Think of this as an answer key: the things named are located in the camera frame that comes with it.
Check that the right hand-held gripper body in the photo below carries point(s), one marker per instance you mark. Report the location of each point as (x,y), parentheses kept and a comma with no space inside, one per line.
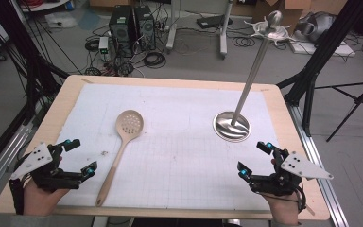
(283,183)

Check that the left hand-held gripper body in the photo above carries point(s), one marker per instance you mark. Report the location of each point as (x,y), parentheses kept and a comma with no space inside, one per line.
(48,176)

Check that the silver metal utensil stand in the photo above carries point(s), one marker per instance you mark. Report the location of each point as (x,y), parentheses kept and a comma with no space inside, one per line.
(232,127)

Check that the beige slotted spoon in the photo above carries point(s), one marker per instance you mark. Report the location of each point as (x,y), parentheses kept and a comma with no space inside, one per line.
(128,123)

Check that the person's left hand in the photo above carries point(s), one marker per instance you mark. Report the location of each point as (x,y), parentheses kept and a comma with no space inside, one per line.
(41,200)

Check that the person's right hand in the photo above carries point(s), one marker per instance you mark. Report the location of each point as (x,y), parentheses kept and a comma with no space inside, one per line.
(283,209)

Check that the white grid mat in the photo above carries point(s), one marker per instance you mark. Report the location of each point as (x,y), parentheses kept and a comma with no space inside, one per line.
(182,164)

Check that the black tripod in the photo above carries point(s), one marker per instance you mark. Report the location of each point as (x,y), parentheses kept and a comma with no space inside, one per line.
(357,100)

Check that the small white electronic box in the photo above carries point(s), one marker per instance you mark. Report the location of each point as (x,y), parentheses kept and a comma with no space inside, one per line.
(103,44)

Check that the flat white board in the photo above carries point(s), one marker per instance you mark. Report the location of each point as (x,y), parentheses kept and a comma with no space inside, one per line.
(324,49)

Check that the white stand leg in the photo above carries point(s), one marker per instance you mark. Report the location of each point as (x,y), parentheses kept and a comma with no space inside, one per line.
(224,34)
(172,31)

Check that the black computer tower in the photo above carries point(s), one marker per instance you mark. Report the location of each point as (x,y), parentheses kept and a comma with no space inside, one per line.
(145,28)
(121,31)

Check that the grey bag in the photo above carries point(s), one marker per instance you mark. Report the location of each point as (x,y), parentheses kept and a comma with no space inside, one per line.
(316,26)

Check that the flat black device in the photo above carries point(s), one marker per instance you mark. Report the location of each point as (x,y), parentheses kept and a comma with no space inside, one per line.
(211,21)

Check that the cardboard box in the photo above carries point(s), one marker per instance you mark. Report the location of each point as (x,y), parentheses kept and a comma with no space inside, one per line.
(283,8)

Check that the aluminium rail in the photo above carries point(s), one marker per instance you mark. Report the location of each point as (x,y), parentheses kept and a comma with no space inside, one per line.
(3,157)
(319,170)

